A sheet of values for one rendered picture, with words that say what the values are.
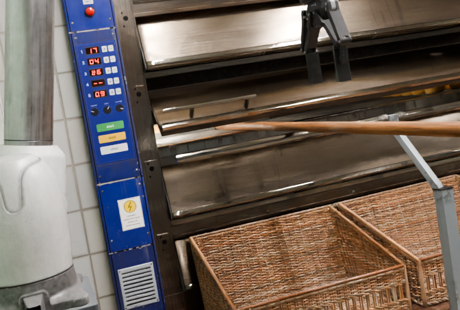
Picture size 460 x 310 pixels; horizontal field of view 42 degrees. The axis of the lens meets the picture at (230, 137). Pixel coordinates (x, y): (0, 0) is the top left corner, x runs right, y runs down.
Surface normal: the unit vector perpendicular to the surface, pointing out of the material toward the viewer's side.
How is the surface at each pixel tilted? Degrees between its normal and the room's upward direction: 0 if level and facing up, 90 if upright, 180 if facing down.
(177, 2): 90
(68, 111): 90
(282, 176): 70
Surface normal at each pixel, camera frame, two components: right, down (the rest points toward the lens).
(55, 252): 0.84, -0.06
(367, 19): 0.23, -0.32
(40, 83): 0.68, 0.04
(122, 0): 0.31, 0.02
